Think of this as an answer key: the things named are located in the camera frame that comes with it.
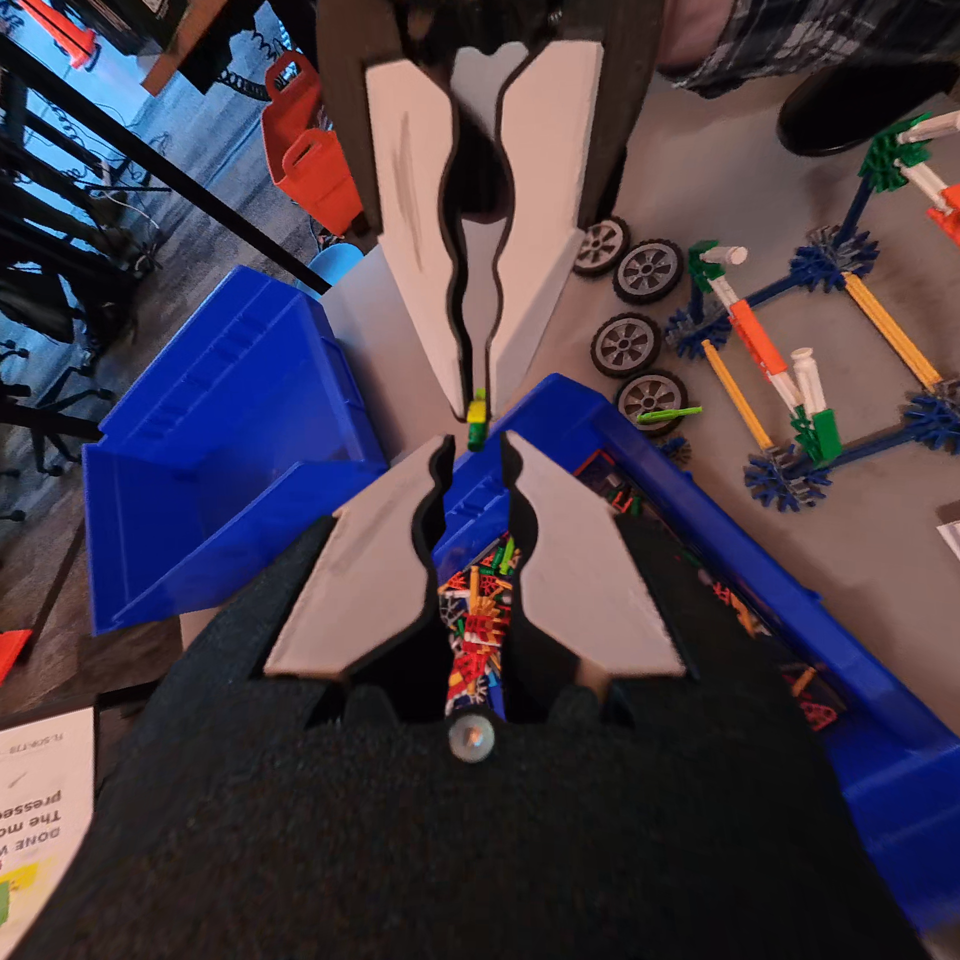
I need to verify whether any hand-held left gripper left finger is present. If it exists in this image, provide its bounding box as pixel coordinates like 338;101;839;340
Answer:
262;433;457;684

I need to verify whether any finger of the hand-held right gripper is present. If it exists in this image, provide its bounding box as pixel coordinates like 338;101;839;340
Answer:
483;39;607;425
363;58;481;421

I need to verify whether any pile of colourful toy pieces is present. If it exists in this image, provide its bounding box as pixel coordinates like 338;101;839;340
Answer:
437;448;841;732

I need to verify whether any orange plastic tote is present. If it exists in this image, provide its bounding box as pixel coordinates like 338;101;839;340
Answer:
271;127;369;237

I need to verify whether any blue plastic bin with tag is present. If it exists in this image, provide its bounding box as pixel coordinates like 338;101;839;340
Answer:
433;372;960;939

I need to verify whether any black coiled cable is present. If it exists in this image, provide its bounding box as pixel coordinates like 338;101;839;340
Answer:
213;26;275;102

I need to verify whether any black metal bar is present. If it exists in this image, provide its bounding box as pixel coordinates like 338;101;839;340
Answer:
0;33;333;295

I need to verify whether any white printed task card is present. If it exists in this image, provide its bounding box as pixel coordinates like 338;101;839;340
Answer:
0;705;97;960

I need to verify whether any orange plastic object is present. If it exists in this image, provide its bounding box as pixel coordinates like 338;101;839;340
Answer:
0;628;35;685

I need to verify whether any dark rounded base plate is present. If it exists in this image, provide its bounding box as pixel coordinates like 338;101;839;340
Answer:
776;61;960;159

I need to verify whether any red plastic tool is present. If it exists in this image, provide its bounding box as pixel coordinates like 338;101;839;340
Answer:
15;0;100;70

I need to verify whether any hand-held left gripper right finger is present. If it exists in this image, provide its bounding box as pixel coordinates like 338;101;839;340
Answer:
498;431;687;685

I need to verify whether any black cardboard box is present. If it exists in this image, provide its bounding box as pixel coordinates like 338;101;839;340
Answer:
67;0;181;46

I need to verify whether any toy construction frame model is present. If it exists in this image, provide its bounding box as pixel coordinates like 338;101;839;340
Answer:
663;111;960;515

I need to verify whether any grey toy wheel black tyre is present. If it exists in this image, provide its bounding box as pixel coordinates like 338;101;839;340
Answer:
590;312;663;378
612;240;685;305
615;369;690;438
573;216;631;279

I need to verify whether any light blue round stool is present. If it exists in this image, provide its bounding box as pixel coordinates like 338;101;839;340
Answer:
296;241;366;300

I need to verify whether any wooden desk with black frame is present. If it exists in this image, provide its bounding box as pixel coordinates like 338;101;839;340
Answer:
141;0;320;97

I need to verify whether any red plastic tote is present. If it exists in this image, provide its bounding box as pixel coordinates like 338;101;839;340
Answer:
261;51;324;185

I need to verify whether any person's right forearm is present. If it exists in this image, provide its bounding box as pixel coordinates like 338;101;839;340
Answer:
660;0;960;99

